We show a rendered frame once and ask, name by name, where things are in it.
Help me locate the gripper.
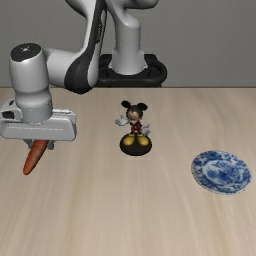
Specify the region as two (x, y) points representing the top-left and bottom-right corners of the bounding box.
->
(0, 98), (78, 151)

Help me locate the orange carrot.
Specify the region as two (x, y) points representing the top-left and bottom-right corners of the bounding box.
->
(22, 139), (51, 176)

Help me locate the blue and white plate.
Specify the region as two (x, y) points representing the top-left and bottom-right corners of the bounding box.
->
(190, 150), (253, 196)

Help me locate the small toy figure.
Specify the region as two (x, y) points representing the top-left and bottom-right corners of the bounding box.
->
(114, 99), (153, 157)

